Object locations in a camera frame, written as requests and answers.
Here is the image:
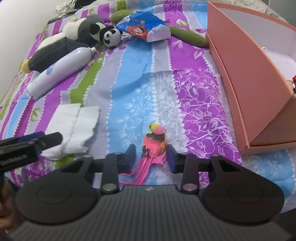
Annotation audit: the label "pink yellow tassel toy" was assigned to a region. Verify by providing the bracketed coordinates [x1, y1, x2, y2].
[119, 123, 168, 186]

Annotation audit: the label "white tissue cloth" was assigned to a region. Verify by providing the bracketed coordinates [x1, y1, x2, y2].
[41, 103, 100, 161]

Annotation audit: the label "small panda plush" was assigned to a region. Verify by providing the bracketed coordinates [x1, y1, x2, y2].
[89, 23, 123, 48]

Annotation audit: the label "blue cartoon snack bag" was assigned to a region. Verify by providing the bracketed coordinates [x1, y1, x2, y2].
[116, 11, 171, 43]

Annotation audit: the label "person's left hand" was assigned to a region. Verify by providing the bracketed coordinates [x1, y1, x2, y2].
[1, 178, 23, 234]

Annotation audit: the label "white spray bottle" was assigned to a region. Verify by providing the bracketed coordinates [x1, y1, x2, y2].
[27, 47, 96, 100]

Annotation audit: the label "colourful striped bed sheet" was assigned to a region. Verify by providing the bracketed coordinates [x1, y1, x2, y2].
[1, 35, 295, 211]

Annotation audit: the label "green plush stick toy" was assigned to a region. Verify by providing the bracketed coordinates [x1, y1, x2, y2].
[110, 9, 209, 48]

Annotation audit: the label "grey white penguin plush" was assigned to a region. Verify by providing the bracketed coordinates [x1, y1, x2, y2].
[21, 14, 105, 74]

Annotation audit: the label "pink cardboard box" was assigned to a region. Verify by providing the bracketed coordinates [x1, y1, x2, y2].
[206, 2, 295, 155]

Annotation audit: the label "small brown snack packet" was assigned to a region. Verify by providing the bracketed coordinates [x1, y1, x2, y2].
[291, 75, 296, 93]

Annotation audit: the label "white crumpled clothes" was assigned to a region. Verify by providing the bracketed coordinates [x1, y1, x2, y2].
[56, 0, 76, 14]

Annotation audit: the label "grey duvet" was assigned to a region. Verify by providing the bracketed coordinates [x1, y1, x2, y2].
[240, 0, 287, 23]

